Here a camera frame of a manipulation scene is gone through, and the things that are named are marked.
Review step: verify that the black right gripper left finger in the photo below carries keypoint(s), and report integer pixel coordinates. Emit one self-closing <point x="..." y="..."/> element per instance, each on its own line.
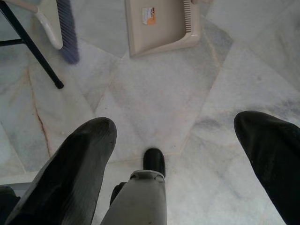
<point x="70" y="178"/>

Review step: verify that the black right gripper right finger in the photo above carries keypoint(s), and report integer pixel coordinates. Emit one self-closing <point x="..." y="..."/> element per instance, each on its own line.
<point x="274" y="152"/>

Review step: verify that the beige broom purple bristles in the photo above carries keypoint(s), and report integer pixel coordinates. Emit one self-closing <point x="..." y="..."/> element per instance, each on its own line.
<point x="69" y="30"/>

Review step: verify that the beige plastic dustpan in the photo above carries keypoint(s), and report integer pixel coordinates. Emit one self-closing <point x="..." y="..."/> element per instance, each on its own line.
<point x="159" y="32"/>

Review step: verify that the grey robot leg black foot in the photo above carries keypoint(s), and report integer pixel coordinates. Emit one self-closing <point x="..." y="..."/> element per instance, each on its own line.
<point x="140" y="199"/>

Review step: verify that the black folding chair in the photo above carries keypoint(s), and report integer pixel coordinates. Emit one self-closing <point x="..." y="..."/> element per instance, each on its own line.
<point x="35" y="50"/>

